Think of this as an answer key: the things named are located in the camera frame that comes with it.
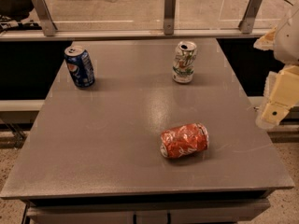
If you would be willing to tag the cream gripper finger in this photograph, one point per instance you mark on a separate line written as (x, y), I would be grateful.
(266, 42)
(280, 95)

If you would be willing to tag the crushed red coke can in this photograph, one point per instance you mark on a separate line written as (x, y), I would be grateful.
(184, 140)

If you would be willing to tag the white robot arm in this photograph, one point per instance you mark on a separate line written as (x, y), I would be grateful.
(286, 42)

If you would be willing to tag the white green soda can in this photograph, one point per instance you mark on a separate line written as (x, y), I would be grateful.
(183, 63)

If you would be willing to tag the blue pepsi can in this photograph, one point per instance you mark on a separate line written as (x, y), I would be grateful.
(80, 66)

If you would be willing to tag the grey cabinet under table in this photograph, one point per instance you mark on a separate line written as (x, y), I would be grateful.
(227, 211)

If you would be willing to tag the black chair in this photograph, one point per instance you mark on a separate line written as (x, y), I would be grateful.
(13, 12)

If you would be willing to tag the middle metal bracket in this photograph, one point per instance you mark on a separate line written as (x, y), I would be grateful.
(169, 16)

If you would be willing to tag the left metal bracket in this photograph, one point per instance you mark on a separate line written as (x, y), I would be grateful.
(46, 22)

